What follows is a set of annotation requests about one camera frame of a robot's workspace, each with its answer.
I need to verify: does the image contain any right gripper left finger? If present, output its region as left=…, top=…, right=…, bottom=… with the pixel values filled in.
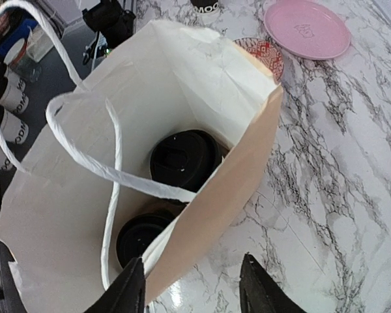
left=85, top=258, right=146, bottom=313

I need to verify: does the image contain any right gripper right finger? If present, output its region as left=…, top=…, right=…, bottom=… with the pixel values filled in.
left=239, top=253, right=306, bottom=313

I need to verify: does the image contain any black cup lid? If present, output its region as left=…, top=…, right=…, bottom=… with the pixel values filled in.
left=150, top=130, right=224, bottom=192
left=116, top=212, right=175, bottom=268

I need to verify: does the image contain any brown paper bag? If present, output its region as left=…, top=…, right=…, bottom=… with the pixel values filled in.
left=0, top=0, right=283, bottom=313

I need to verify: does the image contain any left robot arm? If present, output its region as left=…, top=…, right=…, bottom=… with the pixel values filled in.
left=82, top=1, right=136, bottom=49

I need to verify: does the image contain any spare lidded cup middle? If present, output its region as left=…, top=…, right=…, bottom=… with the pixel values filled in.
left=0, top=106, right=29, bottom=145

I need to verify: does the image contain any spare lidded cup back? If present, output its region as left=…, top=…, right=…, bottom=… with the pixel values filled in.
left=0, top=77, right=29, bottom=115

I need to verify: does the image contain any red patterned bowl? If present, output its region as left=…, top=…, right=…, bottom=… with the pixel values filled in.
left=234, top=37, right=284, bottom=82

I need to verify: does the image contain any clear plastic cup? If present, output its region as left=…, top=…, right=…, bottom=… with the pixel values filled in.
left=4, top=38, right=42, bottom=82

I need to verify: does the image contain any pink plate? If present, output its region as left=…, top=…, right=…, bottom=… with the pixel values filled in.
left=263, top=1, right=351, bottom=60

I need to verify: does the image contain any black cup with straws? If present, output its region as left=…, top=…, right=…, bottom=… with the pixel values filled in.
left=190, top=0, right=220, bottom=17

